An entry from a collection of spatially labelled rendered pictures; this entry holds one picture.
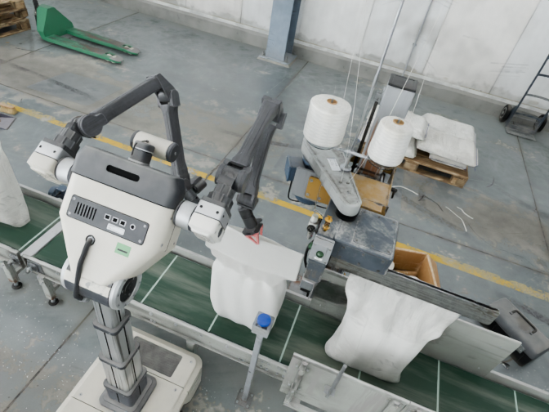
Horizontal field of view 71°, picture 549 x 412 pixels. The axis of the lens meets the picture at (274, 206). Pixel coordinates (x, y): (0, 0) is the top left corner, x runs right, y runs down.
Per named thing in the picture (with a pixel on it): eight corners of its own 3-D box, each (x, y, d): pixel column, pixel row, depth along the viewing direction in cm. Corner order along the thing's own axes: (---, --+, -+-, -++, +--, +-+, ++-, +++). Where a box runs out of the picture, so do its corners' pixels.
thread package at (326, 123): (296, 141, 155) (305, 103, 143) (308, 123, 167) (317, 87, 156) (336, 154, 152) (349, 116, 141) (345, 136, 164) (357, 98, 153)
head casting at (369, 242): (301, 277, 162) (318, 228, 143) (317, 239, 180) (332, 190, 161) (371, 304, 158) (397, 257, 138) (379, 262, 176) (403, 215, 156)
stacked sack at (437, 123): (415, 133, 449) (420, 121, 439) (420, 118, 480) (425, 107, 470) (473, 153, 435) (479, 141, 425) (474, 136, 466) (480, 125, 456)
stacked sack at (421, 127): (363, 124, 420) (367, 113, 410) (371, 109, 450) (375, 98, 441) (423, 144, 406) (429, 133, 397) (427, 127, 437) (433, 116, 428)
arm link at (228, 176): (214, 185, 126) (229, 191, 126) (226, 159, 129) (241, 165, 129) (217, 195, 135) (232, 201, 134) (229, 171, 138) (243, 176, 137)
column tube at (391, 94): (300, 321, 267) (386, 84, 153) (305, 307, 276) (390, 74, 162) (316, 328, 265) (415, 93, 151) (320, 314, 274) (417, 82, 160)
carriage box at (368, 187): (316, 237, 187) (332, 188, 166) (332, 197, 212) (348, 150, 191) (365, 256, 183) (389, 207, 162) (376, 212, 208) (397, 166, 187)
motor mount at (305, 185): (289, 194, 187) (296, 168, 177) (293, 187, 192) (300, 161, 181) (345, 215, 183) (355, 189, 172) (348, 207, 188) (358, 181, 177)
